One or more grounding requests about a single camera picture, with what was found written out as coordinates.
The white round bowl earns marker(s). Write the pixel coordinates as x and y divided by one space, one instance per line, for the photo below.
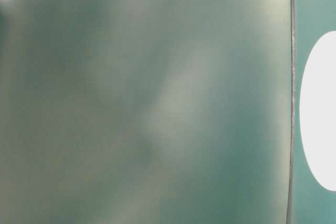
317 111

